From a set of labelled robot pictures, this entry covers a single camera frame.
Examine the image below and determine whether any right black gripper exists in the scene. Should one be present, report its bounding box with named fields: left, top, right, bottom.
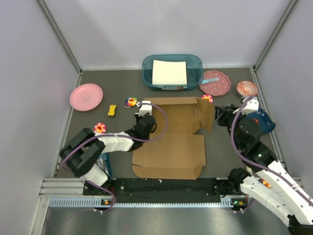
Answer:
left=214, top=103, right=247, bottom=149

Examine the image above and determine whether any brown cardboard box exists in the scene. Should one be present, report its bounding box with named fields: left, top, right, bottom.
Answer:
left=132, top=97, right=215, bottom=180

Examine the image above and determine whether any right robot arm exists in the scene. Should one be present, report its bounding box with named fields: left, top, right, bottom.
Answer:
left=215, top=105, right=313, bottom=235

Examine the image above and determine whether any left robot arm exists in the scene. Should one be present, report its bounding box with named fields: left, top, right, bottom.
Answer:
left=59, top=113, right=157, bottom=194

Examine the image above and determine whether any pink smiling flower toy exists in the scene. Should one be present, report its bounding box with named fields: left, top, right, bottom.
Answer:
left=201, top=94, right=213, bottom=103

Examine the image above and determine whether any pink dotted plate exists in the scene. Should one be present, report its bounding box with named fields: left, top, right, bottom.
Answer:
left=199, top=70, right=231, bottom=96

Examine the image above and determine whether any red patterned bowl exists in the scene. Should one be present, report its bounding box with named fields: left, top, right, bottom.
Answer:
left=236, top=81, right=258, bottom=97

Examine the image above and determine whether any light blue marker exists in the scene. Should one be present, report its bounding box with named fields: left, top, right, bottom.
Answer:
left=201, top=77, right=219, bottom=84

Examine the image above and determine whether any dark blue leaf dish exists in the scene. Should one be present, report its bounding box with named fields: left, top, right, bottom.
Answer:
left=246, top=109, right=276, bottom=134

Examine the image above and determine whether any teal plastic bin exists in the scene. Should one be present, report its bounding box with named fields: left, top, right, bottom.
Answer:
left=141, top=54, right=203, bottom=91

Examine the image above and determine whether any white paper sheet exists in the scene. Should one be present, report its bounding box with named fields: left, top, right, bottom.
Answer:
left=152, top=60, right=187, bottom=85

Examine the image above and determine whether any orange flower toy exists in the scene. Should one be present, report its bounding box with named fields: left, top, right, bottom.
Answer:
left=260, top=179, right=272, bottom=188

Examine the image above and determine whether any rainbow flower toy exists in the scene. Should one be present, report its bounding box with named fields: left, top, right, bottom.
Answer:
left=124, top=97, right=137, bottom=108

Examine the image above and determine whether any yellow bone toy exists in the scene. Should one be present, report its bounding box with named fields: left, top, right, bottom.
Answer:
left=108, top=104, right=116, bottom=117

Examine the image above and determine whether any blue packaged item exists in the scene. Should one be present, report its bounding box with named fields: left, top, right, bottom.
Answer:
left=97, top=153, right=112, bottom=178

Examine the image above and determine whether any pink round plate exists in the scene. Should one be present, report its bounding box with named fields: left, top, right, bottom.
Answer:
left=69, top=83, right=103, bottom=112

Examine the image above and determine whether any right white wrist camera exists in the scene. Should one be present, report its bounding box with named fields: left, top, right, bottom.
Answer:
left=241, top=96, right=259, bottom=115

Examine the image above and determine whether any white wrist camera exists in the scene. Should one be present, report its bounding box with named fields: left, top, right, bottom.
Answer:
left=241, top=96, right=259, bottom=115
left=135, top=101, right=152, bottom=117

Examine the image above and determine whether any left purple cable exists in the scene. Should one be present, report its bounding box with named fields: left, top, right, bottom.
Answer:
left=60, top=102, right=169, bottom=172

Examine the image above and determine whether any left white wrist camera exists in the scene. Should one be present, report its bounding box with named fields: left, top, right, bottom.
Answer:
left=135, top=101, right=152, bottom=117

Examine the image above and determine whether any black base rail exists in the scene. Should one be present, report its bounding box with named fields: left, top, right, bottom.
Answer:
left=83, top=177, right=245, bottom=203

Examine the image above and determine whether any grey slotted cable duct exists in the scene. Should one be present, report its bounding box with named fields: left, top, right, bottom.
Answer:
left=49, top=198, right=246, bottom=209

